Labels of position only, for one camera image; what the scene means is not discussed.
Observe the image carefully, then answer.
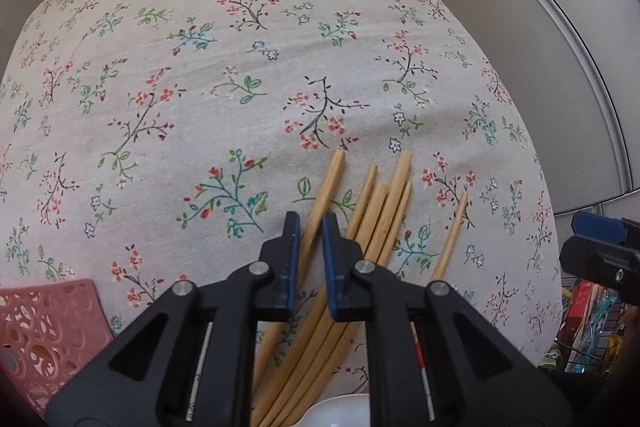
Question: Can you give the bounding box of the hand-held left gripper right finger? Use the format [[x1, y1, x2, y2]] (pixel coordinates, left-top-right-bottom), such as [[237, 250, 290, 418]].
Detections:
[[320, 213, 574, 427]]

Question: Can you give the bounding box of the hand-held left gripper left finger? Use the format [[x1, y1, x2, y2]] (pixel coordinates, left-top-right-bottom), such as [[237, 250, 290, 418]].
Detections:
[[45, 211, 301, 427]]

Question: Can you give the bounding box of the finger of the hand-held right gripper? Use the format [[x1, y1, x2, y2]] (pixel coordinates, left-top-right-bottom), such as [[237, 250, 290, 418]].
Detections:
[[571, 211, 640, 250], [559, 234, 640, 306]]

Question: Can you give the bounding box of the slender bamboo chopstick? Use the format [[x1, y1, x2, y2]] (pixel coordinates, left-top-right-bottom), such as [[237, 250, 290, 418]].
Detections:
[[252, 150, 347, 395]]

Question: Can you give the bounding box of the bundle of wooden chopsticks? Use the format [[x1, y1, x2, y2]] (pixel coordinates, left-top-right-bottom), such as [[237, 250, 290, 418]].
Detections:
[[250, 151, 471, 427]]

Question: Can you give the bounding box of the white plastic spoon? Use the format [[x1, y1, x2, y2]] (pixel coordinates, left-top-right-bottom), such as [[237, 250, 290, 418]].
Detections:
[[297, 394, 372, 427]]

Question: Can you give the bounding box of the pink perforated plastic basket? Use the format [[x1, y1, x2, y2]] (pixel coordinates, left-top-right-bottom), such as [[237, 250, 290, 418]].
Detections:
[[0, 278, 115, 414]]

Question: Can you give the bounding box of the floral tablecloth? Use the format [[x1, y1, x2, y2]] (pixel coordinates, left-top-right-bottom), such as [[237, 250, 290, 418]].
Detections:
[[0, 0, 562, 427]]

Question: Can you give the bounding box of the black wire rack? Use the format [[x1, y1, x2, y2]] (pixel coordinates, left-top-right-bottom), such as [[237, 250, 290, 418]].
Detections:
[[550, 302, 640, 374]]

